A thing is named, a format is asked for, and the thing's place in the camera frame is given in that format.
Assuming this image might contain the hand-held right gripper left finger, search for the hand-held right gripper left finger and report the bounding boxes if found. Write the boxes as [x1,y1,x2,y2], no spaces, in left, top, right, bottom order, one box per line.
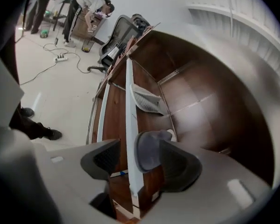
[80,138,121,180]

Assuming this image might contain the black floor cable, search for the black floor cable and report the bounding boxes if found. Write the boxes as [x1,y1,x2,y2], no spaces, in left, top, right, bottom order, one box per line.
[19,42,91,86]

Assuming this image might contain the white power strip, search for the white power strip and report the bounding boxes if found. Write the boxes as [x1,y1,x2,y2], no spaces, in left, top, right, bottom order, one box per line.
[54,54,69,63]

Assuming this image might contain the brown wooden desk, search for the brown wooden desk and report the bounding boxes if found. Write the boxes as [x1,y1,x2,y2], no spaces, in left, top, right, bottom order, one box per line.
[71,8,108,42]

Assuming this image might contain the mesh waste bin yellow contents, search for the mesh waste bin yellow contents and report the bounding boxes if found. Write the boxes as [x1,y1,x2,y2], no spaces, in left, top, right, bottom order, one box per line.
[81,40,95,54]

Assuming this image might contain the brown and white shelf rack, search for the brown and white shelf rack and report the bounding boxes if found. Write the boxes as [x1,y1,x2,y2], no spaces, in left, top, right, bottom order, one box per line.
[86,22,279,224]

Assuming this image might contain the person's black trousers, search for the person's black trousers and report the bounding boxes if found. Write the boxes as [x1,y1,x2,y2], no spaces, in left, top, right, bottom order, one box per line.
[0,31,49,140]

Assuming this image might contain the black mesh office chair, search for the black mesh office chair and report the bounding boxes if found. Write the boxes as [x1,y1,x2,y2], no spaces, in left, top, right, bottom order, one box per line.
[87,14,152,74]

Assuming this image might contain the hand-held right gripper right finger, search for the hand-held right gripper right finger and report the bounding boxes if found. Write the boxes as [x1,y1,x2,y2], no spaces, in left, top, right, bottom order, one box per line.
[159,140,203,193]

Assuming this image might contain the grey slipper with white sole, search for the grey slipper with white sole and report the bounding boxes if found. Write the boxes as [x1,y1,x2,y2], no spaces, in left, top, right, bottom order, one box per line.
[134,129,178,174]
[129,83,165,116]

